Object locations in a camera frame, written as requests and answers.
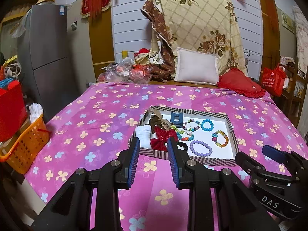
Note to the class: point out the brown leopard print bow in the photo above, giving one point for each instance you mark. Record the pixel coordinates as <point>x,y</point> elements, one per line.
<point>157,120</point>

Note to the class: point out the red storage box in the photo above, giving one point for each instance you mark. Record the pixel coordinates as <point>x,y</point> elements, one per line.
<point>13,110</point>

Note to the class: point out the santa plush toy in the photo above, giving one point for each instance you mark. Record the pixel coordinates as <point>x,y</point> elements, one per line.
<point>142,57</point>

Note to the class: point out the clear plastic bag of items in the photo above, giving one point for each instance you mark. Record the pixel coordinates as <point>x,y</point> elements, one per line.
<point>126,71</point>

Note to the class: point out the red gift bag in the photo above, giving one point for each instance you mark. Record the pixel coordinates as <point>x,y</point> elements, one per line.
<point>273,80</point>

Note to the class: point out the red heart cushion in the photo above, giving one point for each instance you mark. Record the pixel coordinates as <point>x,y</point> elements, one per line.
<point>237,81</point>

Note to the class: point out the red velvet bow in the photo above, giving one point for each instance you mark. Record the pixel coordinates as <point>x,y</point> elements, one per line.
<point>162,136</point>

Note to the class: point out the orange plastic basket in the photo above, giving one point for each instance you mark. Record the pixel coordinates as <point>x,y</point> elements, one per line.
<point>27,146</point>

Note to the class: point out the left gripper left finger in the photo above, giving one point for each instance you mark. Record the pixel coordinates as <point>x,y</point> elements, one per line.
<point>115,175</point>

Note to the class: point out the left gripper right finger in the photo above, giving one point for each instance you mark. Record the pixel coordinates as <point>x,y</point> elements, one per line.
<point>192,175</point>

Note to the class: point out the white square pillow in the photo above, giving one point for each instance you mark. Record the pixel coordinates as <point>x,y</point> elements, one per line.
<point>196,67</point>

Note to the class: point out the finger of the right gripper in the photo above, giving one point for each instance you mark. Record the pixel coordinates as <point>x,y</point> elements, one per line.
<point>275,154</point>
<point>249,165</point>

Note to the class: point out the striped white tray box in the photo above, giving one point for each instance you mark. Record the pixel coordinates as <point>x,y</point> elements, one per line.
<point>213,129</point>

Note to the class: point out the pink floral bed sheet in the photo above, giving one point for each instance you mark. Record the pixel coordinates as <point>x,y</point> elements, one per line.
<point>96,127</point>

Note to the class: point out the grey refrigerator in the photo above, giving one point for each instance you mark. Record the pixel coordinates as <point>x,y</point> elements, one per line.
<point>43,52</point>

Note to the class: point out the white fluffy scrunchie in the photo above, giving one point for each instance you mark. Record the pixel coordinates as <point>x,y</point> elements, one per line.
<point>143,133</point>

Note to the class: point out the beige floral quilt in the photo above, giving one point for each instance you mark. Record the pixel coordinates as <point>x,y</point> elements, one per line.
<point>205,26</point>

